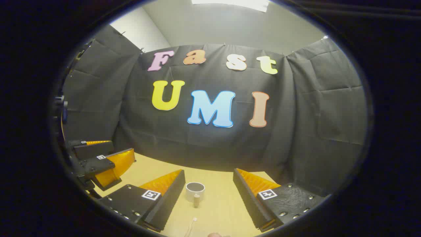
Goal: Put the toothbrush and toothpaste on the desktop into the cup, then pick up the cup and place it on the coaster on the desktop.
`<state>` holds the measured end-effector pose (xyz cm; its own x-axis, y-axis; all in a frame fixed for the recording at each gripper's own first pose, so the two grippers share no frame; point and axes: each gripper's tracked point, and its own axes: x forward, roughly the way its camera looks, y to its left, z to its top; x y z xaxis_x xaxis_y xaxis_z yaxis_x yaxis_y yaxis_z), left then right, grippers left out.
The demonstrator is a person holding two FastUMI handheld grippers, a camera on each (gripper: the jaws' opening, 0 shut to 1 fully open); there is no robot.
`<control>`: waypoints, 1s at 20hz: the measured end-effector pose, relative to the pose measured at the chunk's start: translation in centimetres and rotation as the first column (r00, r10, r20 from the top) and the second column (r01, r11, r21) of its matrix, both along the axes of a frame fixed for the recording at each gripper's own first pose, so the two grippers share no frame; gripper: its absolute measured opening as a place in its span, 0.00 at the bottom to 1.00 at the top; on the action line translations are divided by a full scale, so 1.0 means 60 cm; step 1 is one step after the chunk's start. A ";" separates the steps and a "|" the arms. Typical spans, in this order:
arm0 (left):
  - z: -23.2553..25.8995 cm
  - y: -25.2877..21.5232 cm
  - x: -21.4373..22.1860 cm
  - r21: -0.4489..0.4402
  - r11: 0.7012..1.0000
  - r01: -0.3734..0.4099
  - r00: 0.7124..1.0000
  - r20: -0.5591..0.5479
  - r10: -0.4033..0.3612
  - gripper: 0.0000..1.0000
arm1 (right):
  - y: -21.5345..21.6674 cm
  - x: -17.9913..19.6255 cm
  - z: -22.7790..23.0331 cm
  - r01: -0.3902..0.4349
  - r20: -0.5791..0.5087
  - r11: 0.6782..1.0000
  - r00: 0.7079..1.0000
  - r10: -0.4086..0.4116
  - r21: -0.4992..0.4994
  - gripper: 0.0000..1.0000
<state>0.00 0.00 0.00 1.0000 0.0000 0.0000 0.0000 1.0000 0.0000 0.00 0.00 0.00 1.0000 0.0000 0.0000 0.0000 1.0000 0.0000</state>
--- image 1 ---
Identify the white cup with wooden handle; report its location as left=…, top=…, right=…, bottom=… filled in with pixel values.
left=186, top=182, right=206, bottom=208

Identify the ceiling light panel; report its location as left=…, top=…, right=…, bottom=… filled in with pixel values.
left=192, top=0, right=270, bottom=13

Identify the light wooden desktop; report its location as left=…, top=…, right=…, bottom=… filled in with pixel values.
left=94, top=152, right=283, bottom=237

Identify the beige toothbrush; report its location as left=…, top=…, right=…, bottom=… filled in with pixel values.
left=184, top=217, right=198, bottom=237

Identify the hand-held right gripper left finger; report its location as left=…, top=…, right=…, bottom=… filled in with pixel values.
left=98, top=169, right=186, bottom=232

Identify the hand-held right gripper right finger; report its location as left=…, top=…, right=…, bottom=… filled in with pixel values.
left=233, top=168, right=327, bottom=232

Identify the black backdrop cloth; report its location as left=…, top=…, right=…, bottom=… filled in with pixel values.
left=61, top=25, right=368, bottom=197

